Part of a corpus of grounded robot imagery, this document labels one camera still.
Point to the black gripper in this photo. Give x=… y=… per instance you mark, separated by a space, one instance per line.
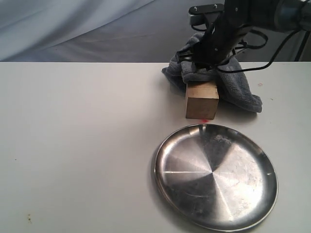
x=220 y=37

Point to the grey fleece cloth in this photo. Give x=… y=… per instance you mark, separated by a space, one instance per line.
x=233 y=88

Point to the wooden cube block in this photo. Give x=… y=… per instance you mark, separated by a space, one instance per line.
x=202 y=100

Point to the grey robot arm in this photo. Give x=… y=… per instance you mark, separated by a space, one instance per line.
x=277 y=16

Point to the round stainless steel plate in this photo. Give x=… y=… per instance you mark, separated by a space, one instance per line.
x=215 y=177

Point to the grey backdrop sheet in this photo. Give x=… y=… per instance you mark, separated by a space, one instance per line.
x=93 y=30

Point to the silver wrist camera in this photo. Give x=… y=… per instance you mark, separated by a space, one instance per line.
x=204 y=14

